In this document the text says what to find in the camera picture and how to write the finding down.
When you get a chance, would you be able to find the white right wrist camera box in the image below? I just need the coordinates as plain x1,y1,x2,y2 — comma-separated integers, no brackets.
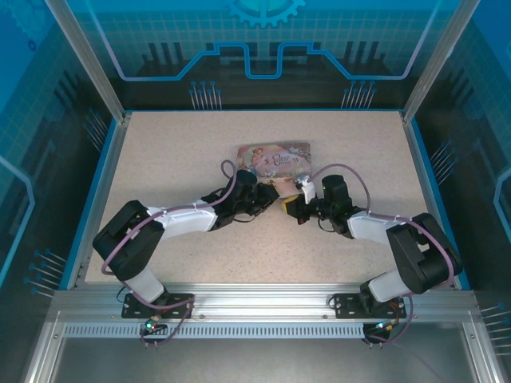
293,173,319,205

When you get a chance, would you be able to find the aluminium front frame rail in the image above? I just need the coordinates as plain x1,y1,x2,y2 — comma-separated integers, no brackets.
51,283,477,321

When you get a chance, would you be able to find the aluminium right side rail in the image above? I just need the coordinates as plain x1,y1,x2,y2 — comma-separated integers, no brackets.
400,111,473,290

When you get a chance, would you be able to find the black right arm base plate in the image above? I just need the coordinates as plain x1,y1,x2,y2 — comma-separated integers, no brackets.
333,292,404,320

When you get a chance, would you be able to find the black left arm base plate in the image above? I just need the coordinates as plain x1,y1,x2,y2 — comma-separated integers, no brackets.
121,293,196,320

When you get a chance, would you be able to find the slotted aluminium cable duct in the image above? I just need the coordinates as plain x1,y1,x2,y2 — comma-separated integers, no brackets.
62,323,386,337

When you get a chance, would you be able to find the right cable connector green light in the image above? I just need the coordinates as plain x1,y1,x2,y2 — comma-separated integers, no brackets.
374,318,401,333

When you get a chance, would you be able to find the cable connector green light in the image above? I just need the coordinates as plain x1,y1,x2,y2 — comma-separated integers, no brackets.
374,318,401,333
144,317,167,335

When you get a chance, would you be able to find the left cable connector green light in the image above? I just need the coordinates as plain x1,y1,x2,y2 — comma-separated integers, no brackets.
144,317,167,335

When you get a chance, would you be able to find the aluminium right frame post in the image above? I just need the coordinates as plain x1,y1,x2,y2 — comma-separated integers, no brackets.
402,0,482,124

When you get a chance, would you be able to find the aluminium frame post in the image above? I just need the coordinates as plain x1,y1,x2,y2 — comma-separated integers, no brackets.
402,0,482,124
43,0,131,125

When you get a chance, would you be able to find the aluminium left frame post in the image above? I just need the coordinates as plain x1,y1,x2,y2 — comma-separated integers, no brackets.
43,0,131,125

